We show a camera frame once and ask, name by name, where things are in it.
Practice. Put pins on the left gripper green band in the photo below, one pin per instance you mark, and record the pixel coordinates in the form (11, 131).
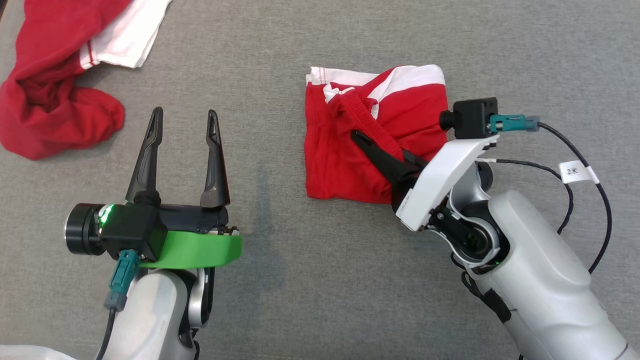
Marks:
(200, 250)

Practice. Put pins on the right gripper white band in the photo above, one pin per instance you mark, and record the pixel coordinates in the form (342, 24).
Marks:
(440, 170)

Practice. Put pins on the red shorts with white panels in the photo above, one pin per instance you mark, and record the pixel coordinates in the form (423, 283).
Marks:
(340, 160)

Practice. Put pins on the red shirt with white sleeves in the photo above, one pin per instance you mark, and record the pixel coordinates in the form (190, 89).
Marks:
(50, 100)

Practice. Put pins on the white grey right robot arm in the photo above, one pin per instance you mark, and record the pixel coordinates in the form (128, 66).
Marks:
(540, 280)

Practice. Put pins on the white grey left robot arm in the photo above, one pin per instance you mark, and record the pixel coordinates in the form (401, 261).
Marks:
(155, 315)

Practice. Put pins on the white robot torso shell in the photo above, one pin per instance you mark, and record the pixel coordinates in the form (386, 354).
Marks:
(30, 354)

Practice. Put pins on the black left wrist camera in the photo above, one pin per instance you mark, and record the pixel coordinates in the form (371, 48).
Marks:
(135, 230)

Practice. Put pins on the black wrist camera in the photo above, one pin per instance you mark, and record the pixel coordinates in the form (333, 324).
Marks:
(135, 230)
(472, 117)

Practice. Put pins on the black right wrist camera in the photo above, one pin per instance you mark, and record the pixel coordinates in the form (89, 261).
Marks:
(472, 117)

